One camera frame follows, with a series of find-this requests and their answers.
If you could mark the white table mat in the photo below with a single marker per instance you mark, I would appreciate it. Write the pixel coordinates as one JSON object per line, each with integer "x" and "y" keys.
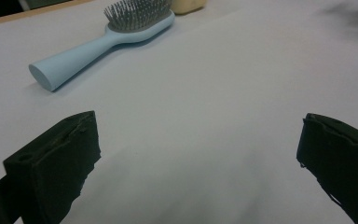
{"x": 199, "y": 93}

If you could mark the light blue hairbrush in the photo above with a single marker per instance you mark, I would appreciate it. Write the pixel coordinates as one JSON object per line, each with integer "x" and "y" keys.
{"x": 74, "y": 62}

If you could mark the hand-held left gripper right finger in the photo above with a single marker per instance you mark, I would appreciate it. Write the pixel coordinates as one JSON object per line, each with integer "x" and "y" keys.
{"x": 341, "y": 155}

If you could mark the beige cup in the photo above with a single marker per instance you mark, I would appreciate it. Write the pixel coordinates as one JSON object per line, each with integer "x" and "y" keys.
{"x": 188, "y": 6}

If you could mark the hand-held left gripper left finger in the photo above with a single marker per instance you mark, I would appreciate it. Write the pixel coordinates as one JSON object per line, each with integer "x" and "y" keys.
{"x": 52, "y": 161}

